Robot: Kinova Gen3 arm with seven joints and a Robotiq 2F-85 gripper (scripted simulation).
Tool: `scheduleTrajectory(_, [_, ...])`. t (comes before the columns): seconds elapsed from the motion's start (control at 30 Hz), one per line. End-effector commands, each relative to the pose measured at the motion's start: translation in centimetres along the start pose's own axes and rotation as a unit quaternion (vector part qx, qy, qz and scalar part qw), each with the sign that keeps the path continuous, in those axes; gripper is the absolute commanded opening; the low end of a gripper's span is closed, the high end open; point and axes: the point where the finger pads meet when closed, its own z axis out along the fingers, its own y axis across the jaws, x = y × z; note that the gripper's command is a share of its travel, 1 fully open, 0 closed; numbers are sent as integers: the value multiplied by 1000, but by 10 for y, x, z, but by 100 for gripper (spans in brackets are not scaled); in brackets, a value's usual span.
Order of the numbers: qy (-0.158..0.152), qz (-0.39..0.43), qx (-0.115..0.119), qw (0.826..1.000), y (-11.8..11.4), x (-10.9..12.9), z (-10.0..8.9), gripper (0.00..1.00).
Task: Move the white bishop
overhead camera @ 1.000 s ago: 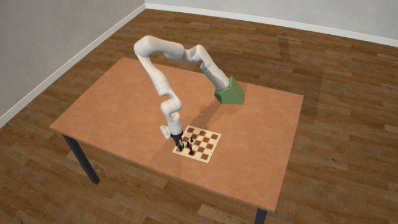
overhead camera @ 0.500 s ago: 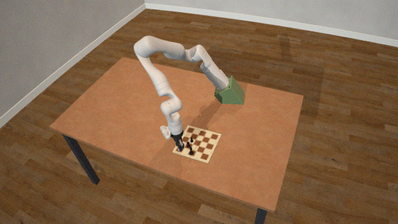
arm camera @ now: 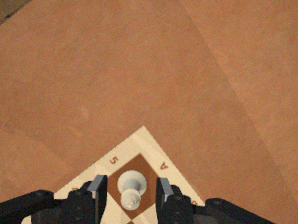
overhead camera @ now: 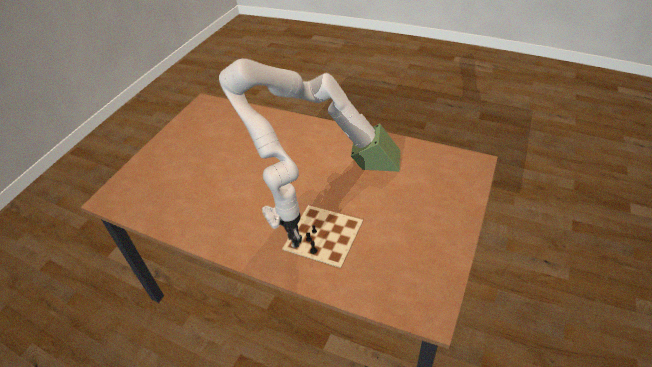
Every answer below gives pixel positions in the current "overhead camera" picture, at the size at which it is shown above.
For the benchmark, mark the brown and cream chessboard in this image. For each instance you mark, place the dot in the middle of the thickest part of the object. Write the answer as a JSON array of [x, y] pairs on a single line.
[[333, 239]]

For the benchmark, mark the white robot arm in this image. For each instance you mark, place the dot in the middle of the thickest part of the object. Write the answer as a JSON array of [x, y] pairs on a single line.
[[244, 74]]

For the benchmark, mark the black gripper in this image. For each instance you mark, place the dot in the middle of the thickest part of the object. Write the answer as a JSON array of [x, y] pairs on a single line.
[[294, 229]]

